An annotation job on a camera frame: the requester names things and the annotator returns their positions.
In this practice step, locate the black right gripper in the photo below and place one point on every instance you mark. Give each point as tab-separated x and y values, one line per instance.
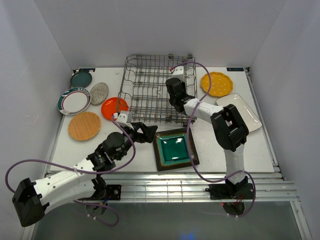
183	85

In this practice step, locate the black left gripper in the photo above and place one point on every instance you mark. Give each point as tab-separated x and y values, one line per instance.
149	132

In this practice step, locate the white rectangular plate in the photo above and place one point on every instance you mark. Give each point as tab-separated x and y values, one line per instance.
250	119

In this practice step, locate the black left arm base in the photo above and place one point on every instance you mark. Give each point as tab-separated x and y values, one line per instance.
108	192

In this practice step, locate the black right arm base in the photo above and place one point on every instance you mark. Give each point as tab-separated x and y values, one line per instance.
225	192

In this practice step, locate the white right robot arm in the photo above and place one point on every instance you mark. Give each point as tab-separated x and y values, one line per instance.
229	130

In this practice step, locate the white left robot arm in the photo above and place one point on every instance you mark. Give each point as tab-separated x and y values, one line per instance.
33	199

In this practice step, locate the green square glazed plate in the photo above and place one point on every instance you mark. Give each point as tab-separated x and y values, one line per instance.
170	149

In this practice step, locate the orange round plate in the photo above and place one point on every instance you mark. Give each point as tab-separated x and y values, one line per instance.
113	105

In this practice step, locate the yellow polka dot plate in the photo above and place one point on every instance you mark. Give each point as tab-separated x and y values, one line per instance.
221	84

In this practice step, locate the black xdof label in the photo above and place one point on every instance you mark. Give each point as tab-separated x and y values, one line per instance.
235	69

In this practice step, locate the speckled beige oval plate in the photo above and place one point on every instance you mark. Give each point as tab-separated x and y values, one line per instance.
99	93

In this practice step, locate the woven bamboo round plate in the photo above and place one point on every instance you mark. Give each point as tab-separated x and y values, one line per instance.
84	126

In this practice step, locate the white plate striped rim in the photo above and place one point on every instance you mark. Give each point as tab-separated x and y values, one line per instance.
74	101

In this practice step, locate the dark teal round plate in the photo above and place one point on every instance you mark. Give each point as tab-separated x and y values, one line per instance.
81	79

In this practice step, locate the black label back left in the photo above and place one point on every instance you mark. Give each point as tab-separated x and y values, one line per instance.
84	70

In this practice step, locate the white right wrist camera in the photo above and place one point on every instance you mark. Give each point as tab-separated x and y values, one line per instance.
179	73

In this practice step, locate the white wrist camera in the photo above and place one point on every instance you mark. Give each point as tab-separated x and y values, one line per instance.
124	118
179	73

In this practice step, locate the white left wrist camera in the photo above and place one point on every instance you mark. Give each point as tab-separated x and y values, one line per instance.
124	118

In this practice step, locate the grey wire dish rack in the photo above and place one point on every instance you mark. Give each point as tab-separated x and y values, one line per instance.
143	87

